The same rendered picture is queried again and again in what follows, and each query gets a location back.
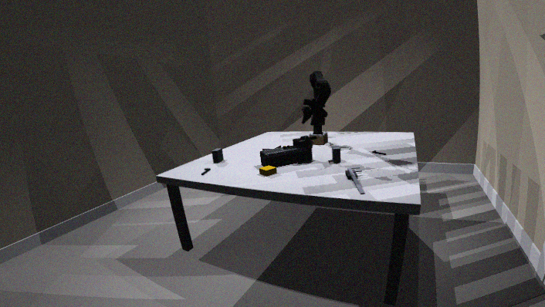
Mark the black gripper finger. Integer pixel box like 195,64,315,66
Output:
310,111,324,125
302,110,311,123

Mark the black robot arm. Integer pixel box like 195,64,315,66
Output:
303,71,331,134

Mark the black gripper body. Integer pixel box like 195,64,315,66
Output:
301,99,327,117

